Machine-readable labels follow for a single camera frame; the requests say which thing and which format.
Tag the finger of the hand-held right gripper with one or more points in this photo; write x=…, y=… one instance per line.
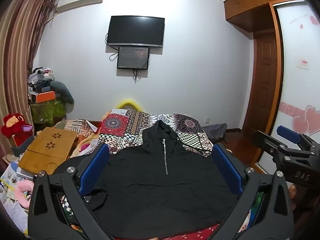
x=267, y=142
x=288, y=133

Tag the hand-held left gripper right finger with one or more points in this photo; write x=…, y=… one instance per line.
x=228, y=171

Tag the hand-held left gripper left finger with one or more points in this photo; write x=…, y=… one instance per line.
x=93, y=170

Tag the black zip hoodie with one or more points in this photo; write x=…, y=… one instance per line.
x=150, y=192

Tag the pile of clothes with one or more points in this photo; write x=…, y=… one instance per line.
x=40, y=78

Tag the person's right hand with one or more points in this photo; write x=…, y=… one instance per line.
x=293, y=196

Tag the dark grey cloth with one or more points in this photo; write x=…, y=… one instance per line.
x=215, y=131

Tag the white heart-print wardrobe door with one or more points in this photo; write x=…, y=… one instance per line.
x=297, y=87

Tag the bamboo lap desk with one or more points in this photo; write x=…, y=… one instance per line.
x=47, y=150

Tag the wooden panel door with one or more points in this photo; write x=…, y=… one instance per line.
x=265, y=85

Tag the patchwork patterned blanket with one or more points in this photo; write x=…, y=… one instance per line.
x=130, y=127

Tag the red printed sheet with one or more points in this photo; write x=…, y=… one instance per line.
x=200, y=233

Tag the pink neck pillow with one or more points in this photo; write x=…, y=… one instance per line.
x=23, y=190

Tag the pile of papers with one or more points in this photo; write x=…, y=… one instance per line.
x=12, y=180

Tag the orange box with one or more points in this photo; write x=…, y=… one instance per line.
x=45, y=97

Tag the red plush toy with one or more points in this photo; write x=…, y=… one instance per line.
x=13, y=126

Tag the wooden overhead cabinets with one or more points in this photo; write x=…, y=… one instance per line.
x=250, y=7

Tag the brown striped curtain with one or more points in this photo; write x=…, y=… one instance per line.
x=20, y=55

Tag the small black wall monitor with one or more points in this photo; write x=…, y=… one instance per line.
x=133, y=58

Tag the black wall television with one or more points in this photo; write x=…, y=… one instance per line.
x=135, y=31

